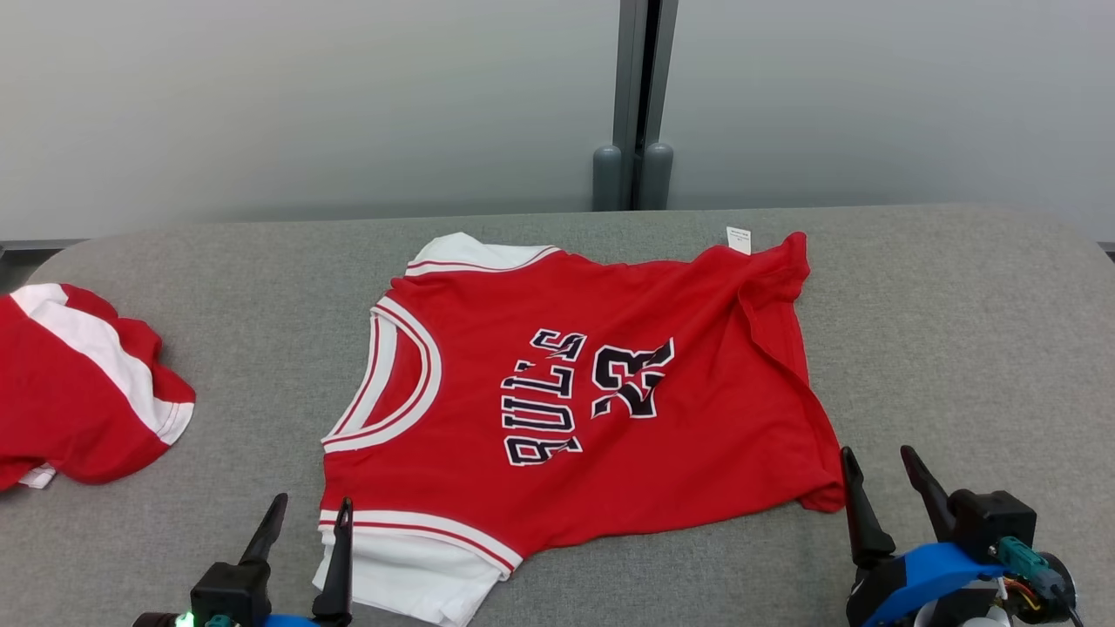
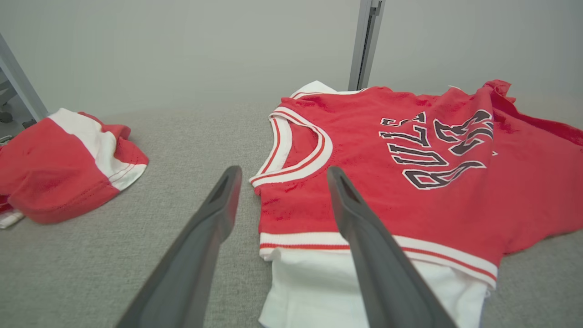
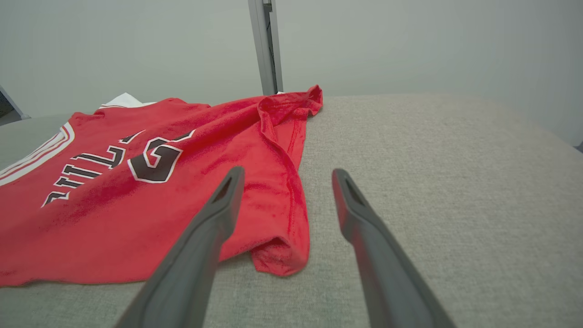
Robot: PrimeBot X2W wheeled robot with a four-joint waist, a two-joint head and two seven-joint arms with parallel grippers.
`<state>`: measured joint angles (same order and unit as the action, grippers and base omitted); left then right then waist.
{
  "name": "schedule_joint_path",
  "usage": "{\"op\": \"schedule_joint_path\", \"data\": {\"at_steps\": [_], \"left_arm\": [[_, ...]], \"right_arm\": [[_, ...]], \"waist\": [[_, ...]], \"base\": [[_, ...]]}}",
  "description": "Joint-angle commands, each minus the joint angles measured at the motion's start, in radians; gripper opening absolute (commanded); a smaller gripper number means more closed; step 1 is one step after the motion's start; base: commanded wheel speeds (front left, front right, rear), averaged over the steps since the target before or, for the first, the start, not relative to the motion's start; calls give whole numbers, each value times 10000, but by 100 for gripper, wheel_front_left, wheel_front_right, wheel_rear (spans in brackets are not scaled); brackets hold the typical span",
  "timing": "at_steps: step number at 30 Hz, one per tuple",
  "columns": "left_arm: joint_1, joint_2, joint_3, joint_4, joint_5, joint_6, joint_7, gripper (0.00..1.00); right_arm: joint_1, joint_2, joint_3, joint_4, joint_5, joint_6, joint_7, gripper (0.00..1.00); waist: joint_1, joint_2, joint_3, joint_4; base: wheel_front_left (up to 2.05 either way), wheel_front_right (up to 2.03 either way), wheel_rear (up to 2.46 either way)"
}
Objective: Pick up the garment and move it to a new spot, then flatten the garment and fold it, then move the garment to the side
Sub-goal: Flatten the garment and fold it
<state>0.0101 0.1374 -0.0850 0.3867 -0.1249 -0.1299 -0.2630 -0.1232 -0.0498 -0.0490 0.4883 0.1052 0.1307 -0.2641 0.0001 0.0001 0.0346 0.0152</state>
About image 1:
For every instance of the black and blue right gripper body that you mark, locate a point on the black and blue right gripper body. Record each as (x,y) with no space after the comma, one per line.
(915,575)

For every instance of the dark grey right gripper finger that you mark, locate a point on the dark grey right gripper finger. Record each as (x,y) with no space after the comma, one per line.
(867,531)
(930,492)

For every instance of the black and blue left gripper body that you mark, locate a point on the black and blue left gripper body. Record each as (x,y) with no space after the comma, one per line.
(287,622)

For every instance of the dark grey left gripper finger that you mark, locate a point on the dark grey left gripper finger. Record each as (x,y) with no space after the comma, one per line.
(266,535)
(338,583)

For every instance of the red Bulls basketball jersey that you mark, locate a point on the red Bulls basketball jersey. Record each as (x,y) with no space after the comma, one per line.
(697,435)

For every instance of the red white-striped shorts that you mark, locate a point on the red white-striped shorts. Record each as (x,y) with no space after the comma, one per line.
(52,409)

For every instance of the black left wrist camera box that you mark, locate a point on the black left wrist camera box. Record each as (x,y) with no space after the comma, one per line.
(231,592)

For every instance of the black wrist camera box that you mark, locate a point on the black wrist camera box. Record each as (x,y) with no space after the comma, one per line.
(231,592)
(989,522)

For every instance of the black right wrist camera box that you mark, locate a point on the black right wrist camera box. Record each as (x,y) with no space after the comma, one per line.
(989,522)

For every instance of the grey partition wall post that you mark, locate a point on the grey partition wall post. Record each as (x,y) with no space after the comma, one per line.
(640,87)

